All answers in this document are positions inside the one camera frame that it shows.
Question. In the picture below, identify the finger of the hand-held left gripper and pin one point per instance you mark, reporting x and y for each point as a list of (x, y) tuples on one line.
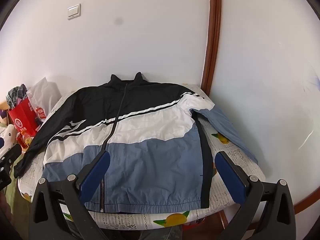
[(11, 155)]

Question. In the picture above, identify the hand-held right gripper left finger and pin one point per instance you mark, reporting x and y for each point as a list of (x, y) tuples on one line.
[(96, 177)]

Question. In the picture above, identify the white plastic bag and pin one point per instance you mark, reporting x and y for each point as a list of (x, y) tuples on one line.
[(47, 92)]

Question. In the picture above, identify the white light switch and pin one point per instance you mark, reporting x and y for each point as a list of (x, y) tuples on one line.
[(74, 11)]

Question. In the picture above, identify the orange drink bottle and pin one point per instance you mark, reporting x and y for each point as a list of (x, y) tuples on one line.
[(27, 141)]

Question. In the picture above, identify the red paper bag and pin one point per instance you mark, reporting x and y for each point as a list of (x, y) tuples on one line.
[(23, 118)]

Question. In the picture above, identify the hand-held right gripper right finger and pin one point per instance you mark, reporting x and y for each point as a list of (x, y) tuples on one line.
[(231, 177)]

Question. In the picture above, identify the white flower print blanket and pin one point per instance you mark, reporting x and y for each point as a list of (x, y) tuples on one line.
[(7, 132)]

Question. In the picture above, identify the wooden door frame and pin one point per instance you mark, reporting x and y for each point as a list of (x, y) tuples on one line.
[(212, 42)]

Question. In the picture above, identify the green blanket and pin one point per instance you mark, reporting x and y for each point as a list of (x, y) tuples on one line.
[(15, 205)]

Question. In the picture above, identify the fruit print tablecloth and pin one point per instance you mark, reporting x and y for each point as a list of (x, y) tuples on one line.
[(150, 221)]

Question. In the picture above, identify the black white blue jacket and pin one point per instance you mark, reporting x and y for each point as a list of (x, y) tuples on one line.
[(150, 160)]

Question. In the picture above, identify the purple cloth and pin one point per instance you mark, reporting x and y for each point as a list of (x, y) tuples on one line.
[(3, 116)]

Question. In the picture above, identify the grey plaid cloth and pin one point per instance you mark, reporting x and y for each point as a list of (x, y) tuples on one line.
[(15, 95)]

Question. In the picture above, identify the wooden baseboard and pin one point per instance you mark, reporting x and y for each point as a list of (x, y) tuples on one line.
[(303, 206)]

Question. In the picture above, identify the red drink can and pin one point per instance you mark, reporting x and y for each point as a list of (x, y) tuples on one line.
[(19, 137)]

